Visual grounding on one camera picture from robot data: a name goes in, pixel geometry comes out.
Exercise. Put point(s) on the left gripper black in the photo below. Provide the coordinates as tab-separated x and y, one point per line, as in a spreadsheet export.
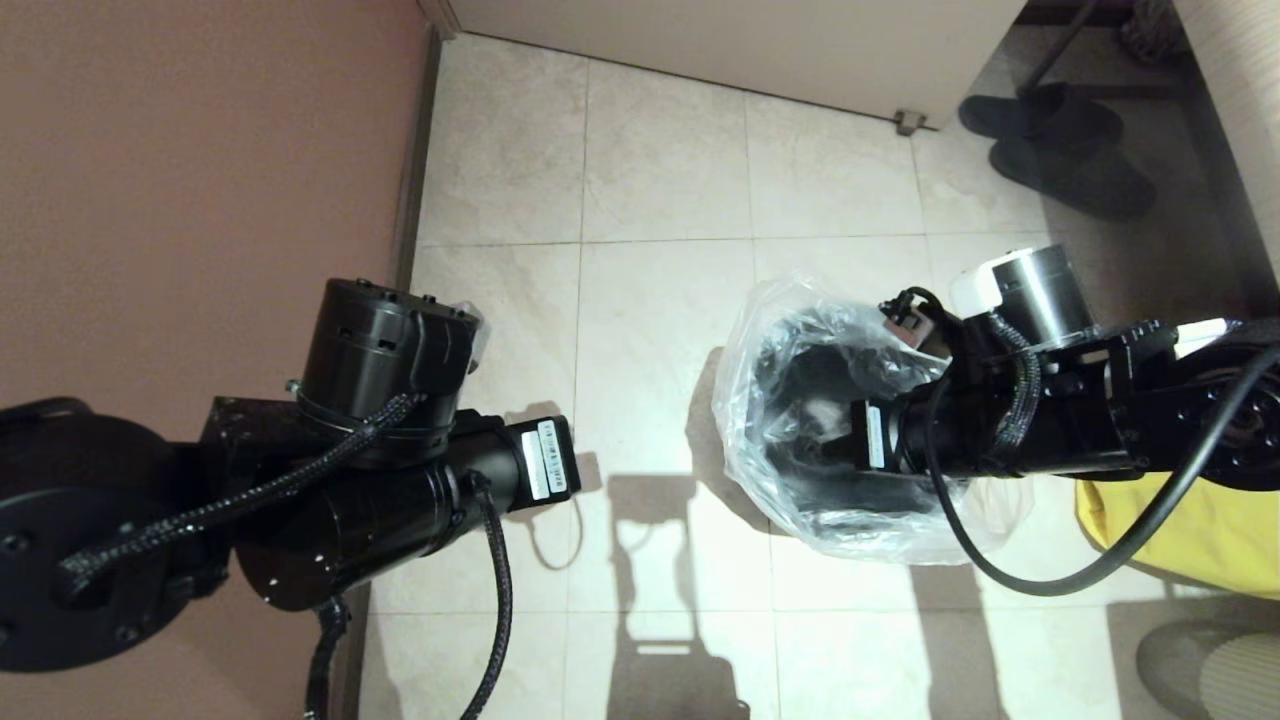
500	460

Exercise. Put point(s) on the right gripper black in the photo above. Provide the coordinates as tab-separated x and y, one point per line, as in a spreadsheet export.
960	430

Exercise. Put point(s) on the clear plastic trash bag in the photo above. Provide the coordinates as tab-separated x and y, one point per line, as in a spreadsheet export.
760	330

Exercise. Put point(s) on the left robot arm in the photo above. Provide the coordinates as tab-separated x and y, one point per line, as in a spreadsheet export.
100	520

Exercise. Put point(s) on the grey round trash bin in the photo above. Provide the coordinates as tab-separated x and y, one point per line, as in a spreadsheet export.
800	400

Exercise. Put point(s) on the yellow fabric bag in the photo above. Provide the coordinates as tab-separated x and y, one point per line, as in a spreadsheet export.
1200	540

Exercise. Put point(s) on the black slipper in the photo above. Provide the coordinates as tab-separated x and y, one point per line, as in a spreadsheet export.
1040	118
1080	180

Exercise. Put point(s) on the metal door stop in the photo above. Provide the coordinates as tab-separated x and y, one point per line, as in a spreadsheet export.
908	124

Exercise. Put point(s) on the beige ribbed round object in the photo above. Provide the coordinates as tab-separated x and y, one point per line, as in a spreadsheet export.
1230	680

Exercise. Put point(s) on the dark slanted pole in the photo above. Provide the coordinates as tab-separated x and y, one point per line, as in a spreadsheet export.
1060	45

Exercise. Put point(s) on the beige ribbed panel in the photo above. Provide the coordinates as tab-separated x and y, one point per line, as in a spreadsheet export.
1240	110

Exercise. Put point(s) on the dark mop head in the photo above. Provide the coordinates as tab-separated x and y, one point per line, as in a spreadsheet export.
1150	30

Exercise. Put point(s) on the white door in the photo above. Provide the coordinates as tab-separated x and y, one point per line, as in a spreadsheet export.
750	40

